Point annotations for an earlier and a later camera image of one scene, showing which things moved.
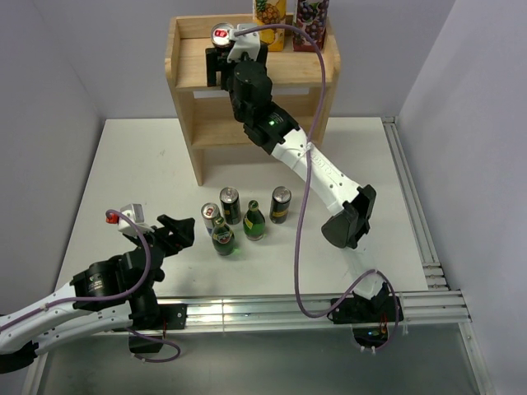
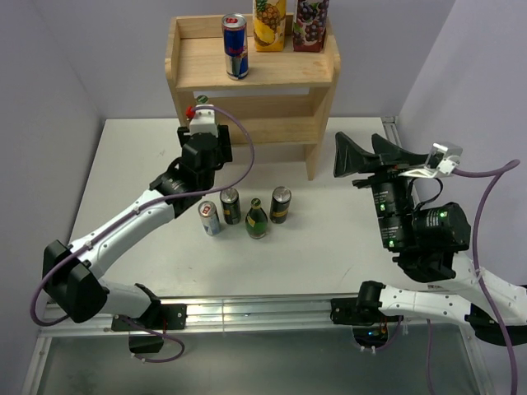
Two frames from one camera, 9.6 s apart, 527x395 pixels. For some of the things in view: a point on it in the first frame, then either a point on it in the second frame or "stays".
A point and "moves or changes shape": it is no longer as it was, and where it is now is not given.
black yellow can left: (230, 201) stays
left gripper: (181, 229) → (223, 153)
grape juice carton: (310, 16) stays
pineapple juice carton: (271, 12) stays
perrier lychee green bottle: (222, 238) → (202, 99)
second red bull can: (209, 211) stays
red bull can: (220, 36) moves or changes shape
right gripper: (216, 62) → (349, 156)
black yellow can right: (282, 196) stays
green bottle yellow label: (254, 222) stays
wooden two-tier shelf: (301, 83) stays
